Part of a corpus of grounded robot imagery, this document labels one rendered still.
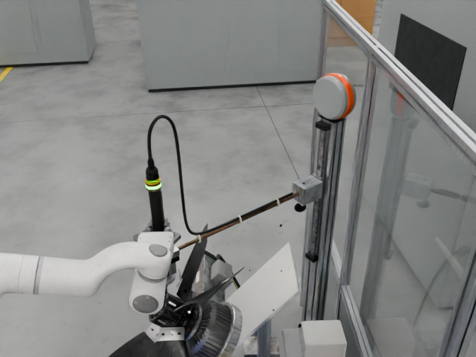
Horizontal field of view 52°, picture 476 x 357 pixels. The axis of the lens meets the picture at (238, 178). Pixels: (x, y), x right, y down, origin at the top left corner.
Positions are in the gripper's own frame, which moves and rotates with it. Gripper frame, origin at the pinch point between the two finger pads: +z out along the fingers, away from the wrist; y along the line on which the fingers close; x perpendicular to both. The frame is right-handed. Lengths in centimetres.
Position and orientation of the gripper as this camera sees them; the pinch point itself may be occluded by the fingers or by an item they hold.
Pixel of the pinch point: (159, 226)
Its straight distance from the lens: 146.0
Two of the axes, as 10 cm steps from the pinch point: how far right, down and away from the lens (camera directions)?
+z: -0.4, -5.1, 8.6
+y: 10.0, -0.3, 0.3
